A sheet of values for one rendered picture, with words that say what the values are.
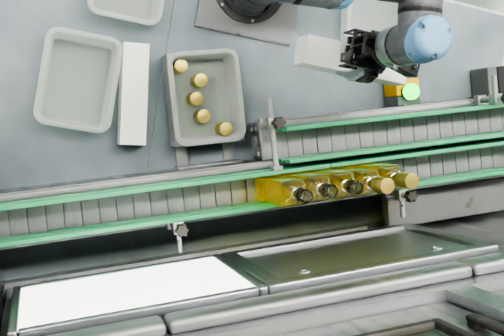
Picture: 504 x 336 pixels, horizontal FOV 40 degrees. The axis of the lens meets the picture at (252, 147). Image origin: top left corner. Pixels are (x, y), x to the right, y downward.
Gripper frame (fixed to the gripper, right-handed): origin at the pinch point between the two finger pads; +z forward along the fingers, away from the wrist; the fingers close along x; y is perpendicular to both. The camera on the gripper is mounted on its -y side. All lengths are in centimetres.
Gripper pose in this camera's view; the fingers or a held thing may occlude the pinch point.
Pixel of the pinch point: (354, 60)
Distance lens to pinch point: 151.7
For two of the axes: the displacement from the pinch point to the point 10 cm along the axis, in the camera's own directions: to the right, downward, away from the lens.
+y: -9.4, -1.6, -2.9
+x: -1.6, 9.9, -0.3
